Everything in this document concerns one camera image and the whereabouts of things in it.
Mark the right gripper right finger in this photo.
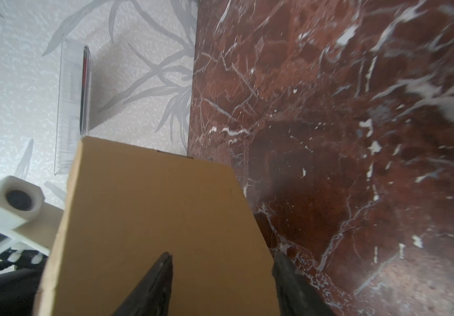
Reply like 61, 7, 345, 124
272, 253, 335, 316

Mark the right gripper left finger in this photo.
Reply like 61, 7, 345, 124
112, 252, 173, 316

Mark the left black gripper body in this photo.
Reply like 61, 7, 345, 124
0, 234, 47, 315

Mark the brown cardboard box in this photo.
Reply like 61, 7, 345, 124
33, 137, 280, 315

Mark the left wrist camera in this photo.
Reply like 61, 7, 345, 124
0, 176, 64, 256

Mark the clear plastic wall bin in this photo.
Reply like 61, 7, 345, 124
54, 37, 91, 175

